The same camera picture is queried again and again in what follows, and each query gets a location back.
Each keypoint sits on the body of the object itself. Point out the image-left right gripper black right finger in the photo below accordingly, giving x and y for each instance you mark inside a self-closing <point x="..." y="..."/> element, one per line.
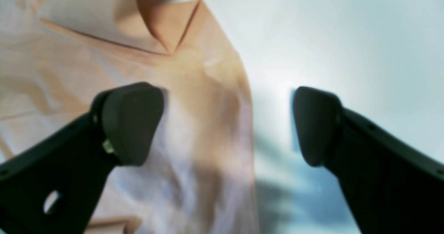
<point x="390" y="187"/>

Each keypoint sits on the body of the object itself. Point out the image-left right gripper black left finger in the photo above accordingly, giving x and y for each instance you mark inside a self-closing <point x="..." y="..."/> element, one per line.
<point x="54" y="187"/>

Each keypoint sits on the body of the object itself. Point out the peach orange T-shirt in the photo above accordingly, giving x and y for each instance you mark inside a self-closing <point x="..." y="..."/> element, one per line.
<point x="58" y="55"/>

